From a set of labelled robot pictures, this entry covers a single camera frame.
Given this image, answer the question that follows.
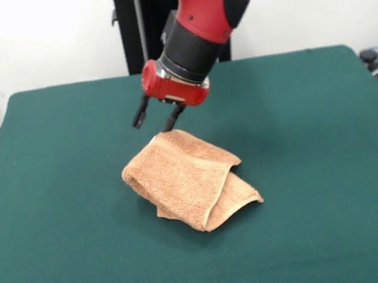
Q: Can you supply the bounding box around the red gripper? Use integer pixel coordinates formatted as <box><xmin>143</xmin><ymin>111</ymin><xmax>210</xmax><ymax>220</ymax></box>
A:
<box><xmin>123</xmin><ymin>51</ymin><xmax>216</xmax><ymax>137</ymax></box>

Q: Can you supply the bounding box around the tan terry towel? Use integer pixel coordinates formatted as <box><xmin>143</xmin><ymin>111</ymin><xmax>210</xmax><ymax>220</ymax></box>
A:
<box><xmin>115</xmin><ymin>117</ymin><xmax>268</xmax><ymax>245</ymax></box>

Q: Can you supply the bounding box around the dark green table cloth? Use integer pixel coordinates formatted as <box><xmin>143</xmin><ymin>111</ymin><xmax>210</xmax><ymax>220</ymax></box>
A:
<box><xmin>0</xmin><ymin>37</ymin><xmax>378</xmax><ymax>283</ymax></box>

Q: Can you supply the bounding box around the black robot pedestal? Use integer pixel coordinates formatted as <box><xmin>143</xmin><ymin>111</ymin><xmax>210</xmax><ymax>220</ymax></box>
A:
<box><xmin>108</xmin><ymin>0</ymin><xmax>234</xmax><ymax>78</ymax></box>

